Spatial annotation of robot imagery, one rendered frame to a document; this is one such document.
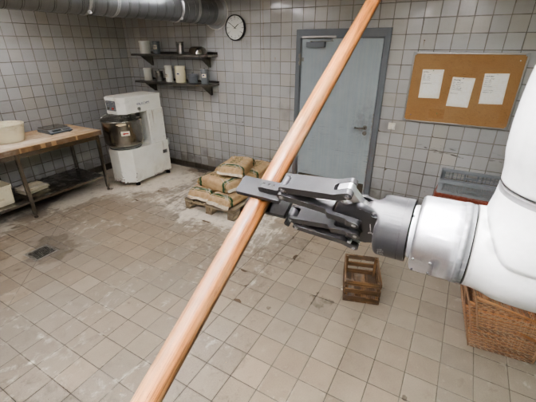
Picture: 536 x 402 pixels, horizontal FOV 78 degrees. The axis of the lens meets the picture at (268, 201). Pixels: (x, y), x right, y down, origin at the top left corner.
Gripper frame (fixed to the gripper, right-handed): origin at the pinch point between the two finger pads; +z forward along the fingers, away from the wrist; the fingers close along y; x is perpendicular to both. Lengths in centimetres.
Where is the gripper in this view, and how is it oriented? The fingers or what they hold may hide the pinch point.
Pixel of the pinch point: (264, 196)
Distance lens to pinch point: 48.3
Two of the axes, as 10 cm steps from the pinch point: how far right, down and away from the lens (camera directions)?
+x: 4.3, -7.8, 4.6
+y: 2.6, 6.0, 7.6
